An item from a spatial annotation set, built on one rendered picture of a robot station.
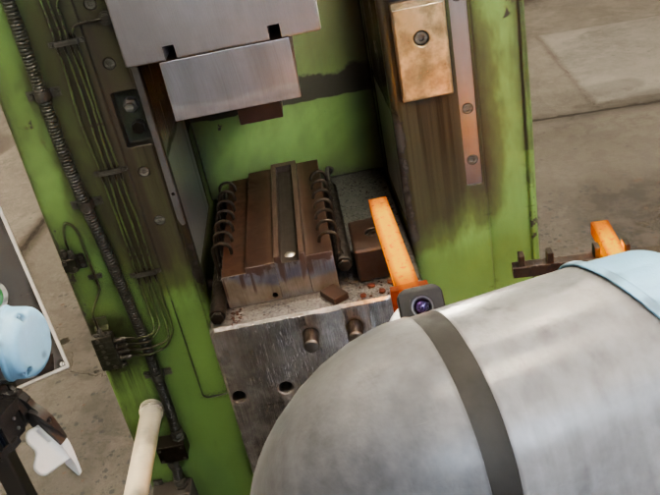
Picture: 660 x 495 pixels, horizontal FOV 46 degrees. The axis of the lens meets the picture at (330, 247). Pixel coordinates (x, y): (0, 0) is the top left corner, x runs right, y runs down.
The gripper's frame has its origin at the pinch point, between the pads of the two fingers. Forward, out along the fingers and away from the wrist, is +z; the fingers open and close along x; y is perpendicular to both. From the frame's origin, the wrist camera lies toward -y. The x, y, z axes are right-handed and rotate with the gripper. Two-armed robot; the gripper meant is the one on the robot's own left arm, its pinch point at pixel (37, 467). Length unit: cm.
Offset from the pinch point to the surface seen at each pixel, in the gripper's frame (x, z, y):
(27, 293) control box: -11.5, -14.0, -22.0
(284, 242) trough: 20, -5, -52
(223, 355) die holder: 11.5, 7.4, -34.8
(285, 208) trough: 15, -5, -65
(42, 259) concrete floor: -185, 94, -208
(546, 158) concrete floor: 50, 94, -300
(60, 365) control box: -6.9, -3.1, -17.7
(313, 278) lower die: 26, -1, -47
